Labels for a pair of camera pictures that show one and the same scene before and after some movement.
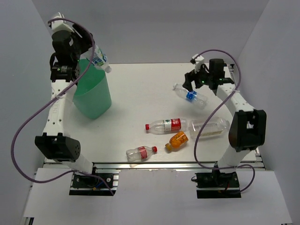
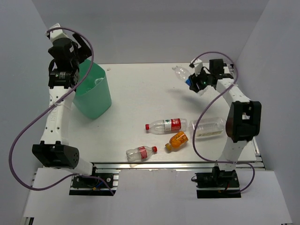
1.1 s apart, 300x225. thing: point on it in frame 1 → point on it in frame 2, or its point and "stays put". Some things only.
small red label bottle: x=140 y=153 stays put
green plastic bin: x=92 y=95 stays put
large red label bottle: x=168 y=125 stays put
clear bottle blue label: x=191 y=96 → x=183 y=74
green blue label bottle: x=100 y=58 → x=93 y=78
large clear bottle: x=214 y=128 stays put
